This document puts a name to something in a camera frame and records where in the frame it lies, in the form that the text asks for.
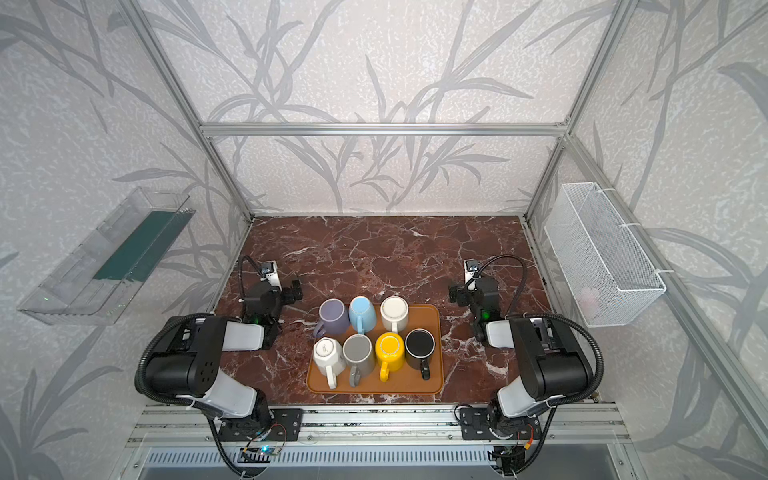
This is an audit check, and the purple mug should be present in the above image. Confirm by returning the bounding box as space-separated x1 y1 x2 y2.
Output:
313 298 350 338

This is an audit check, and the white faceted mug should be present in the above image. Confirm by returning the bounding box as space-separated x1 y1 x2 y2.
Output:
313 337 347 390

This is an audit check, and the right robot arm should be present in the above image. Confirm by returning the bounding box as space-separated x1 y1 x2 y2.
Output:
449 276 605 429

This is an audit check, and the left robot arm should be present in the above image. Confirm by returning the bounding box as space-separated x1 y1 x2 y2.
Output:
134 279 303 427

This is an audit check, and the black mug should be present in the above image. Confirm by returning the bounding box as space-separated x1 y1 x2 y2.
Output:
405 328 436 381

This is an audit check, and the cream white mug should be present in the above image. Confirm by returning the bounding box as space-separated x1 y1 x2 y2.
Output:
380 295 409 335

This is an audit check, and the light blue mug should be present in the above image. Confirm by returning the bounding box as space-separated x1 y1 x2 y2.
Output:
348 296 377 334

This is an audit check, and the yellow mug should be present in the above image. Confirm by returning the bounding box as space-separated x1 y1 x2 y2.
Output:
375 331 405 382

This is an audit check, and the grey mug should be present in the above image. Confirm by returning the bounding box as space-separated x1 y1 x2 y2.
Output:
342 334 376 388

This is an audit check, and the brown rectangular tray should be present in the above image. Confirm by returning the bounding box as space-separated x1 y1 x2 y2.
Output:
305 302 446 396

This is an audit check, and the pink object in basket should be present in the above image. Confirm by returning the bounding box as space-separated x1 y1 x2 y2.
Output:
577 287 601 320

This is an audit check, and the green circuit board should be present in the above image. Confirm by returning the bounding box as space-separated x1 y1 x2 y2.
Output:
240 445 282 463

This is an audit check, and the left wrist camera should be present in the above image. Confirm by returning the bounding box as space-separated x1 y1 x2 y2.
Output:
260 261 282 289

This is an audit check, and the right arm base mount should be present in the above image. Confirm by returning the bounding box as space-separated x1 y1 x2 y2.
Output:
453 404 542 442

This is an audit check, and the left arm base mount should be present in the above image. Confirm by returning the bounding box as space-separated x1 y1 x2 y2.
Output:
218 408 304 442

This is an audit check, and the white wire basket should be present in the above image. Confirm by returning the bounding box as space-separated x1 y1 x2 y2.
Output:
544 182 666 327

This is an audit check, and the aluminium front rail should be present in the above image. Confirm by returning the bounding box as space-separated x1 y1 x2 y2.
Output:
126 403 631 448

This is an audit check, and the clear plastic wall bin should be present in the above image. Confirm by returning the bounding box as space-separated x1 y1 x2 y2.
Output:
18 187 196 326

